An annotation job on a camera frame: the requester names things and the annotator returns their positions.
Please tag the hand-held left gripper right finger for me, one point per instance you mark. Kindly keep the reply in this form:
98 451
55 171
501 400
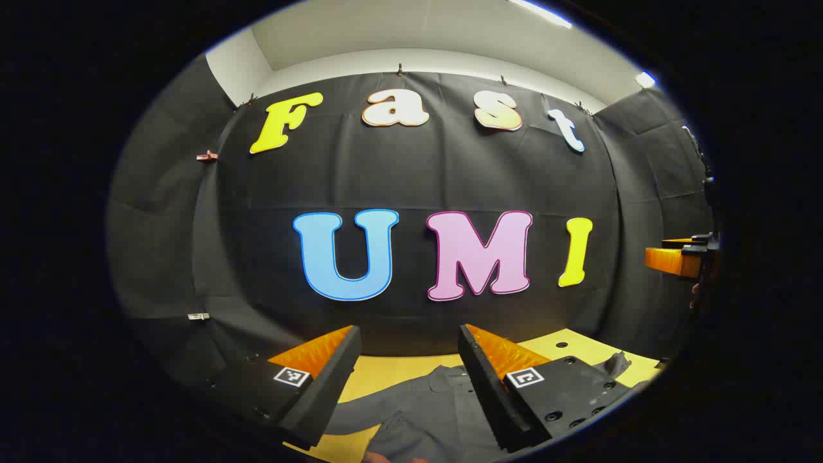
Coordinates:
482 386

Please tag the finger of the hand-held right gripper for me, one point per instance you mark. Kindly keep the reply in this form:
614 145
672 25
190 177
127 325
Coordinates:
676 243
669 262

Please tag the red spring clamp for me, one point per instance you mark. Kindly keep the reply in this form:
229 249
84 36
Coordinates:
207 155

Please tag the grey polo shirt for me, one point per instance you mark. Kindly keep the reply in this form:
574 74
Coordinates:
424 411

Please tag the black backdrop cloth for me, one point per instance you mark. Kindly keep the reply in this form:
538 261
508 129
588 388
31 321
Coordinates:
411 173

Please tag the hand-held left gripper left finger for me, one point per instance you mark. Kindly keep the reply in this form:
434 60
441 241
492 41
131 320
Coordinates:
331 386

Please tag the small ceiling light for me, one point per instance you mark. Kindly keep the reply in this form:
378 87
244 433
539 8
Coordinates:
645 79

